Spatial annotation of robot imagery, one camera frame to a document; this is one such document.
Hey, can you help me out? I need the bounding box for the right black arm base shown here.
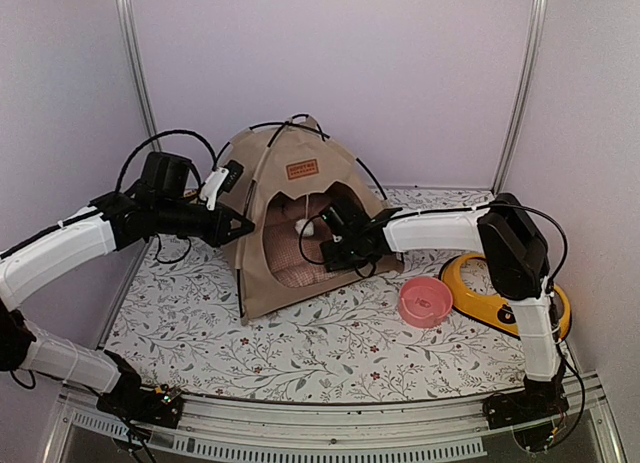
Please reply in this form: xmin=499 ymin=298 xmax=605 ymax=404
xmin=482 ymin=378 xmax=569 ymax=453

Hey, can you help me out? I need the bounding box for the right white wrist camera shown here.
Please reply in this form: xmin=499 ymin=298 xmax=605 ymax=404
xmin=320 ymin=204 xmax=349 ymax=238

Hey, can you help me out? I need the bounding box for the green circuit board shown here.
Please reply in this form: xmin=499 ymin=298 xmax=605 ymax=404
xmin=154 ymin=384 xmax=182 ymax=404

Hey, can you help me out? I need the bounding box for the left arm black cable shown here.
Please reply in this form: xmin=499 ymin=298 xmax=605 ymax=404
xmin=113 ymin=128 xmax=219 ymax=264

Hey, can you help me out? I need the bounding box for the right aluminium frame post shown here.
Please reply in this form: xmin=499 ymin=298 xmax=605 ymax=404
xmin=491 ymin=0 xmax=548 ymax=194

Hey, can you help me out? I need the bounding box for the white pompom toy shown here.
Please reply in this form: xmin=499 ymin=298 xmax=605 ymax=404
xmin=294 ymin=219 xmax=315 ymax=238

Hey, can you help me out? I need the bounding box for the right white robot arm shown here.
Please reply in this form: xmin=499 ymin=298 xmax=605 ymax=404
xmin=319 ymin=193 xmax=563 ymax=419

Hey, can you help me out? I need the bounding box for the pink checkered cushion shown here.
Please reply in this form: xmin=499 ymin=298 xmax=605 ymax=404
xmin=263 ymin=193 xmax=356 ymax=288

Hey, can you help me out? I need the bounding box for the aluminium frame post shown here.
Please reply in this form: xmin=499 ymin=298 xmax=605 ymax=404
xmin=491 ymin=0 xmax=548 ymax=194
xmin=115 ymin=0 xmax=157 ymax=136

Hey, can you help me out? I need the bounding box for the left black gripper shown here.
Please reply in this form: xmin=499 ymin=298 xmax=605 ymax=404
xmin=155 ymin=197 xmax=254 ymax=247

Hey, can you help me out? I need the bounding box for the yellow double bowl stand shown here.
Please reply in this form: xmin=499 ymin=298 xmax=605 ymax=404
xmin=439 ymin=252 xmax=572 ymax=340

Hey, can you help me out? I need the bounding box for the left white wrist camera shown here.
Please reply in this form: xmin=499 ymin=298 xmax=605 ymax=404
xmin=198 ymin=160 xmax=244 ymax=211

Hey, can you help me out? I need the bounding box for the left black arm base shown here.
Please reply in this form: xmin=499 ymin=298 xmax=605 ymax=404
xmin=96 ymin=350 xmax=184 ymax=429

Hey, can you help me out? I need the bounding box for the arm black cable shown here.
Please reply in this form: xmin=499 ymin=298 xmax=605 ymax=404
xmin=113 ymin=128 xmax=219 ymax=264
xmin=298 ymin=205 xmax=586 ymax=434

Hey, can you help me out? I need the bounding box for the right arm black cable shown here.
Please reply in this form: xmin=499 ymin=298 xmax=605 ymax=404
xmin=298 ymin=205 xmax=586 ymax=434

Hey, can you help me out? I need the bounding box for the black tent pole one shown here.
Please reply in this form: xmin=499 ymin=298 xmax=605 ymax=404
xmin=237 ymin=113 xmax=391 ymax=327

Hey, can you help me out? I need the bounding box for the pink pet bowl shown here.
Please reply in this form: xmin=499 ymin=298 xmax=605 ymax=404
xmin=397 ymin=276 xmax=453 ymax=329

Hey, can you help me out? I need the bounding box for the left aluminium frame post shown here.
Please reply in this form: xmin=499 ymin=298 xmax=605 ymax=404
xmin=115 ymin=0 xmax=157 ymax=136

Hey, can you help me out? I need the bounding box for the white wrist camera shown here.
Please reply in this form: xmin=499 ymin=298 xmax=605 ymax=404
xmin=198 ymin=160 xmax=244 ymax=211
xmin=320 ymin=204 xmax=349 ymax=238

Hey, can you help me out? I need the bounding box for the beige fabric pet tent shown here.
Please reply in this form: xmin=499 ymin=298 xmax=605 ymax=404
xmin=213 ymin=113 xmax=405 ymax=327

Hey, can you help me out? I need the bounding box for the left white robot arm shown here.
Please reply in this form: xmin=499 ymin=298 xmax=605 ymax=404
xmin=1 ymin=152 xmax=254 ymax=417

